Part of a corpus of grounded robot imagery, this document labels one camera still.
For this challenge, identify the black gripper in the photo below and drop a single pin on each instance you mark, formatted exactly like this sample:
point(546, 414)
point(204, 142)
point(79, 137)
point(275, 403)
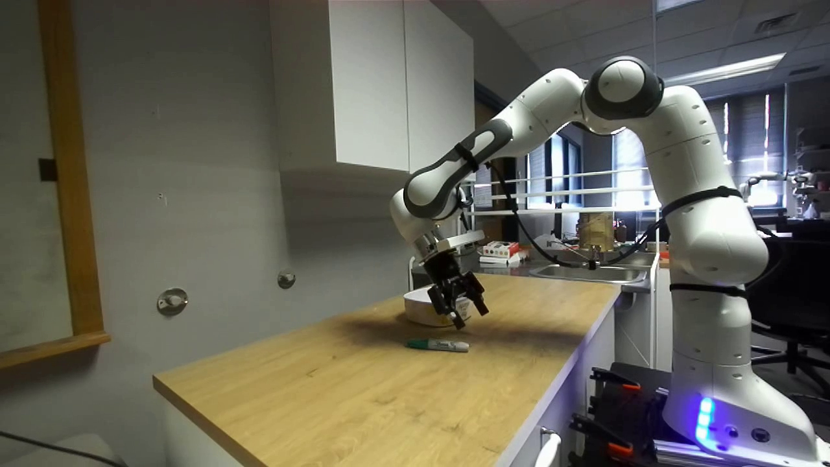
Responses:
point(444, 268)

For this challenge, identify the green and white marker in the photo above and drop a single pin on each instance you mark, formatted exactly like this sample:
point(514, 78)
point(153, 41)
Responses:
point(442, 347)

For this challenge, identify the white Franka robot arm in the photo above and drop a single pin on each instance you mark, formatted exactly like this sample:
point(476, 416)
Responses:
point(708, 235)

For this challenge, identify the red and white box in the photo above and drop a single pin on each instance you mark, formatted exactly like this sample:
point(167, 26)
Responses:
point(501, 255)

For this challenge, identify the wooden countertop cabinet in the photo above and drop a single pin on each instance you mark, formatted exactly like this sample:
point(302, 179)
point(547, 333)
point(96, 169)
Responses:
point(597, 347)

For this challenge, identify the white metal railing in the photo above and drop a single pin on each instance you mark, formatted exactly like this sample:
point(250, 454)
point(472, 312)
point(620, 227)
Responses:
point(560, 182)

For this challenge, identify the orange and black clamp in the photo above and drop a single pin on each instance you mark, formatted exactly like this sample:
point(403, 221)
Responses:
point(610, 441)
point(626, 388)

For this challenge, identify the black office chair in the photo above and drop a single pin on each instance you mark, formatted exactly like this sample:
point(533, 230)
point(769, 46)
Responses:
point(795, 286)

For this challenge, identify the ceiling light panel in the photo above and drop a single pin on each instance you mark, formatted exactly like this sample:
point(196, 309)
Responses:
point(726, 69)

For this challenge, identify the small metal wall knob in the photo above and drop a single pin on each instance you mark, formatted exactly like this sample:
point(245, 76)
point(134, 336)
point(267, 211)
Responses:
point(285, 281)

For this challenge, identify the white wall cabinet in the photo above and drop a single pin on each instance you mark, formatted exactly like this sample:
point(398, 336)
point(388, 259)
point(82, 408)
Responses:
point(371, 78)

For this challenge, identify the large metal wall hook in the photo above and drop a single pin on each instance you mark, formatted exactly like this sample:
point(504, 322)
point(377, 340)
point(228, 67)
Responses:
point(171, 301)

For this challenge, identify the wooden frame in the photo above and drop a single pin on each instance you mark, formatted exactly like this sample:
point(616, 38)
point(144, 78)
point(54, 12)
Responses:
point(74, 216)

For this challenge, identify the small black wall box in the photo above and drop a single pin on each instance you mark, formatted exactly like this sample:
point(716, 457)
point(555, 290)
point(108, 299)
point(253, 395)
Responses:
point(47, 169)

